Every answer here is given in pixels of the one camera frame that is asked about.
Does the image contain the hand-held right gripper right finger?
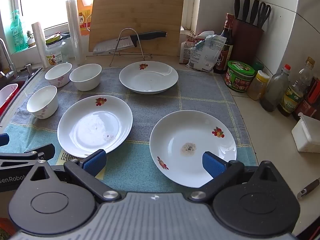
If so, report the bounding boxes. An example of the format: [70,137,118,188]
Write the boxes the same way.
[188,151,284,203]

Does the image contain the yellow lid jar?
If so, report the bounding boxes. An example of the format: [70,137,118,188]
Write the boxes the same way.
[247,70,270,101]

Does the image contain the dark red sauce bottle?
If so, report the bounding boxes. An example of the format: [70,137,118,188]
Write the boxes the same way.
[292,76,320,122]

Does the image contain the tall plastic wrap roll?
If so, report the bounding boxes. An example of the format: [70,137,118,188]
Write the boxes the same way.
[65,0,87,66]

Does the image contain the black handled kitchen knife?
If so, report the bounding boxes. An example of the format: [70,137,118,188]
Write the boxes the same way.
[93,31,167,55]

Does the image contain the metal handled tool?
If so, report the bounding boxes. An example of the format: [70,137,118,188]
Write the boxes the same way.
[297,177,320,200]

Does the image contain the dark soy sauce bottle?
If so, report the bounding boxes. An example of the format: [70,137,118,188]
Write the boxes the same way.
[214,13,235,74]

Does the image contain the glass jar green lid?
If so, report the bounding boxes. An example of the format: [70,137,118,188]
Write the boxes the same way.
[44,34,69,66]

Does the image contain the small potted plant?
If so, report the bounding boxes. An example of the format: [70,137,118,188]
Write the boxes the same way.
[27,30,37,48]

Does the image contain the metal sink knob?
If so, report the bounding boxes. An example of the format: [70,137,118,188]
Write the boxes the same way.
[20,64,34,76]

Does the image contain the steel sink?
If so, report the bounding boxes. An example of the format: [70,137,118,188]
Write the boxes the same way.
[0,66,43,110]

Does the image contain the green capped small jar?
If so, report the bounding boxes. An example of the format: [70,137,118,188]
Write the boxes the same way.
[251,62,265,74]

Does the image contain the white bowl pink flowers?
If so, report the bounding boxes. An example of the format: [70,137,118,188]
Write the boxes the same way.
[26,85,59,119]
[44,63,73,88]

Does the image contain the bamboo cutting board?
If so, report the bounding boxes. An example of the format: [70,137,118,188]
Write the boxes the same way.
[88,0,185,57]

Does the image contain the metal wire rack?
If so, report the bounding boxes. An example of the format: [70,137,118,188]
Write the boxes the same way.
[109,28,153,67]

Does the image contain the oil bottle gold cap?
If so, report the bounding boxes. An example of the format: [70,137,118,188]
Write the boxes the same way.
[277,57,316,118]

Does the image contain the grey checked dish cloth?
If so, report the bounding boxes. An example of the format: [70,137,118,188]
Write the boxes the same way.
[0,66,258,193]

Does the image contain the metal faucet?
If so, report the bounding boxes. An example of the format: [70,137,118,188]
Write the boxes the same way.
[0,38,17,81]

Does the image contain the green lid sauce tub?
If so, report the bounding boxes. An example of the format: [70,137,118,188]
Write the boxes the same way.
[224,60,256,93]

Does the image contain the plain white bowl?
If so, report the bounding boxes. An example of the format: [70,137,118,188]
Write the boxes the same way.
[69,63,102,92]

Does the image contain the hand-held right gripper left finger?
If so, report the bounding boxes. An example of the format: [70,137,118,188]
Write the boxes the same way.
[30,149,122,204]

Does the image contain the window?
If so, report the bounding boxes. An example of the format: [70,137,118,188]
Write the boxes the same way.
[15,0,179,30]

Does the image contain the black kitchen scissors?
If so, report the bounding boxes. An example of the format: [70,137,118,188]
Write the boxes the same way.
[257,2,272,29]

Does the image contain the pink and white bag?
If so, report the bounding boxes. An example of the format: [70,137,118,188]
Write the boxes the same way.
[179,34,201,64]

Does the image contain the short plastic wrap roll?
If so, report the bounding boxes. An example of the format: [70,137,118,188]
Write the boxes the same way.
[31,22,49,69]

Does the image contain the white plastic container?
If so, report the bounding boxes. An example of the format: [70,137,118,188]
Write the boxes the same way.
[291,112,320,153]

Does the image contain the green dish soap bottle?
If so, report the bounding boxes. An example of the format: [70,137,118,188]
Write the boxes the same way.
[10,9,29,53]

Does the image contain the red and white basin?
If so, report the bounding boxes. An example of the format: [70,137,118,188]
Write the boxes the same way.
[0,83,19,117]

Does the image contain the clear bottle red cap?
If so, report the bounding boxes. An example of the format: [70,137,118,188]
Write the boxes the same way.
[260,64,292,113]

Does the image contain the orange cooking wine jug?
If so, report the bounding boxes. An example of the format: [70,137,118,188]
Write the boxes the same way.
[75,0,94,37]

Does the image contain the white printed bag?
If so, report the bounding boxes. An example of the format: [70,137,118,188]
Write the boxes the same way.
[185,34,227,73]

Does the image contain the dark wooden knife block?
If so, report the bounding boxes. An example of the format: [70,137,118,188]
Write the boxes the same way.
[231,17,265,67]

